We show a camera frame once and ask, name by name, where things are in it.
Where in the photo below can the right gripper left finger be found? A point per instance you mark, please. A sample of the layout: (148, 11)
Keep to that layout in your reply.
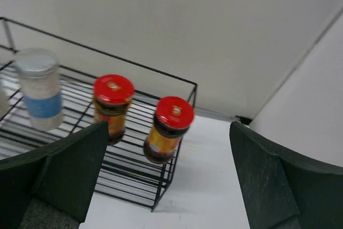
(52, 186)

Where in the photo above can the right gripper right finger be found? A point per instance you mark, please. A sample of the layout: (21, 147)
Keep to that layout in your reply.
(282, 188)

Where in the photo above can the red-lid sauce jar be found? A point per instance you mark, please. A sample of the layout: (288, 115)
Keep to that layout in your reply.
(172, 119)
(112, 97)

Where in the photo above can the silver-lid white spice jar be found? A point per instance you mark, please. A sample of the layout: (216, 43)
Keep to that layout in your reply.
(38, 74)

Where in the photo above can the black wire rack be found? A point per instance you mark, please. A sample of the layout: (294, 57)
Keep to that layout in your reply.
(125, 174)

